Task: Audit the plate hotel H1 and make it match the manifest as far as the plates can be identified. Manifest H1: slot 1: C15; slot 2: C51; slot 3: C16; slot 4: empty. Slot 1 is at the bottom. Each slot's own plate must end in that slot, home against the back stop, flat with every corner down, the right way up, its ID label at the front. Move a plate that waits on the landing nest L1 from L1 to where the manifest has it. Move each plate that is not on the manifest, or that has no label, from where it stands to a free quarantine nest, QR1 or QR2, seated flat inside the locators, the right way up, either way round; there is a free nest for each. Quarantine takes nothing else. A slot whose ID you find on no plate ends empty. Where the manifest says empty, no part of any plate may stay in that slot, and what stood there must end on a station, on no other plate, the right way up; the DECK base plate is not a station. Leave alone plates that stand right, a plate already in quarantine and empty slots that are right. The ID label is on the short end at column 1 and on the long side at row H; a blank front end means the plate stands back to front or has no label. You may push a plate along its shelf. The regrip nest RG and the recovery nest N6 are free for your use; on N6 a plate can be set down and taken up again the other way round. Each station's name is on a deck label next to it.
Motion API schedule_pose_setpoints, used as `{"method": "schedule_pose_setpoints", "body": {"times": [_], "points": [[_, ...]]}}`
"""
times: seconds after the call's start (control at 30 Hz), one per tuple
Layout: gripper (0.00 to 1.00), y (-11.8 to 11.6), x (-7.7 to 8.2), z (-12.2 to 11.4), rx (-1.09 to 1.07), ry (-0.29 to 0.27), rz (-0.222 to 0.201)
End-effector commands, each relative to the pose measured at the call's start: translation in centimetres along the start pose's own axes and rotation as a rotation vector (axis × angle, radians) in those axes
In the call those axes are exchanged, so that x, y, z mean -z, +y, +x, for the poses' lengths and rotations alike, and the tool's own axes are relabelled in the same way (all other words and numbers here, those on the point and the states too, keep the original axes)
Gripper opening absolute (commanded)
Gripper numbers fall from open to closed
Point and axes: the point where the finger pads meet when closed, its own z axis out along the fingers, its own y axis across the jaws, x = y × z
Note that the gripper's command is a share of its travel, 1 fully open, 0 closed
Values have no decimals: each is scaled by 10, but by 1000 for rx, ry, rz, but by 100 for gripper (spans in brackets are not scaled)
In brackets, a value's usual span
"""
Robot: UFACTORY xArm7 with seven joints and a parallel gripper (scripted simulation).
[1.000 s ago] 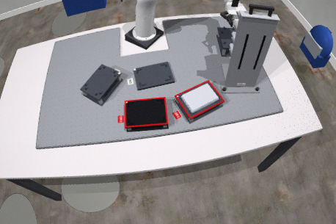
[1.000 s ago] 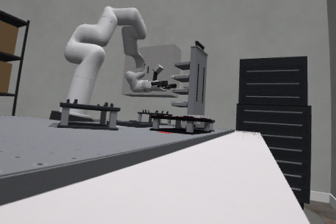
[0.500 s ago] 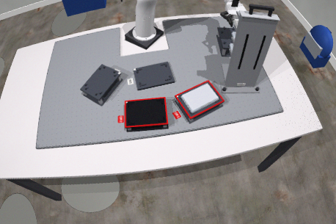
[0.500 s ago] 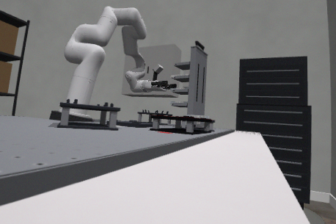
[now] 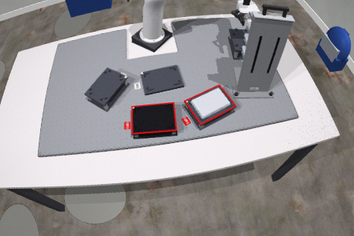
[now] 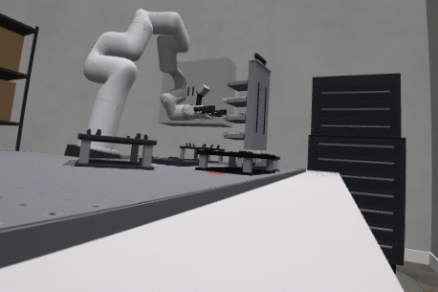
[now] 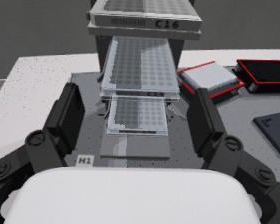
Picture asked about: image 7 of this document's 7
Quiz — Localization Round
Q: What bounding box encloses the grey flat base plate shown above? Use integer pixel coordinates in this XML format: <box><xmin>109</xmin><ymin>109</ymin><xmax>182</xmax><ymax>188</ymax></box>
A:
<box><xmin>64</xmin><ymin>72</ymin><xmax>280</xmax><ymax>182</ymax></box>

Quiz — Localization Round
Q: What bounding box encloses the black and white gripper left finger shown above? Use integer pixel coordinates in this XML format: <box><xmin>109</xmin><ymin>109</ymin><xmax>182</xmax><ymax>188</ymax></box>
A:
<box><xmin>0</xmin><ymin>83</ymin><xmax>85</xmax><ymax>209</ymax></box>

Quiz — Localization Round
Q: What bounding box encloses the grey slotted rack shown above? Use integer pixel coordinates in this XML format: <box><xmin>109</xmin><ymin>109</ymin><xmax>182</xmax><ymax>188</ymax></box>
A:
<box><xmin>95</xmin><ymin>35</ymin><xmax>185</xmax><ymax>159</ymax></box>

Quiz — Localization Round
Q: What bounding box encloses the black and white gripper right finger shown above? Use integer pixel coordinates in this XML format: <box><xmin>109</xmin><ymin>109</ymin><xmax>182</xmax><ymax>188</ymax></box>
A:
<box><xmin>186</xmin><ymin>88</ymin><xmax>280</xmax><ymax>224</ymax></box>

